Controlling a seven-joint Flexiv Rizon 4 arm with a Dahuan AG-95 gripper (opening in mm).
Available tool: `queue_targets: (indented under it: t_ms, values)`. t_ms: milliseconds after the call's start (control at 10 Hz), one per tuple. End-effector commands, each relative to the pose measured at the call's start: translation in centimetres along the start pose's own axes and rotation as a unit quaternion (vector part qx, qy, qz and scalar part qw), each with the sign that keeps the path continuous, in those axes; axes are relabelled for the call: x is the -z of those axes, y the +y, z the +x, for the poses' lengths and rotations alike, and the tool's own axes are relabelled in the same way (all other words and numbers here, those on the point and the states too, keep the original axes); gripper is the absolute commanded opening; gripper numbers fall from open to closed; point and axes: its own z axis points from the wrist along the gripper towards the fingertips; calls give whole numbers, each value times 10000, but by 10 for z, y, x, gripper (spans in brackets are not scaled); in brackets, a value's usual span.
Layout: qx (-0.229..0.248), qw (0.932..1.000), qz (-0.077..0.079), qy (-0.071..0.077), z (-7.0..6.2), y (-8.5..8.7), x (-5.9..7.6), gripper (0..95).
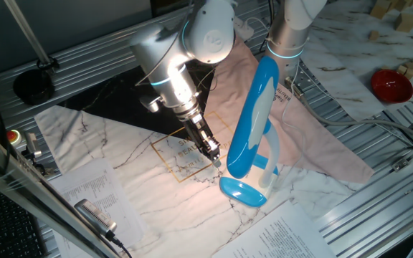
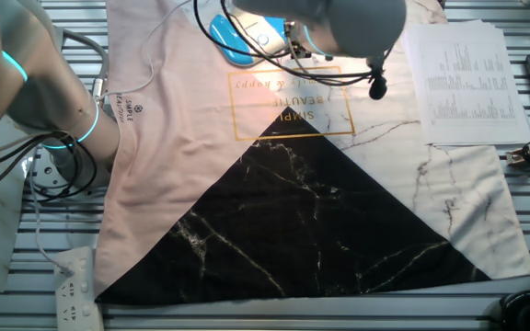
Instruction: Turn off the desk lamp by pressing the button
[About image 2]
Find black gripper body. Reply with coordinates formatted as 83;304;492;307
284;20;315;60

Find blue white desk lamp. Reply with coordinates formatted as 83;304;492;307
208;8;294;67

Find marble pattern tablecloth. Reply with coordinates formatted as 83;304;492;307
93;0;530;307

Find printed white paper stack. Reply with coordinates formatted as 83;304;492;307
400;18;530;148

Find white power strip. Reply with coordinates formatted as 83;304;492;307
52;246;105;331

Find black wrist cable bundle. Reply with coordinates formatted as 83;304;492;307
192;0;393;88

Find black cable connector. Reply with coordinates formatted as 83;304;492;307
368;54;389;101

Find white power cable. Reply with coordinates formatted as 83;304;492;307
28;0;195;277

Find grey robot cable hose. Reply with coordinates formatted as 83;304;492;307
60;28;109;100

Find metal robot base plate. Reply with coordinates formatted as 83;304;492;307
28;146;112;197

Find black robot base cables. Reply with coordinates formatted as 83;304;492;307
0;131;98;203

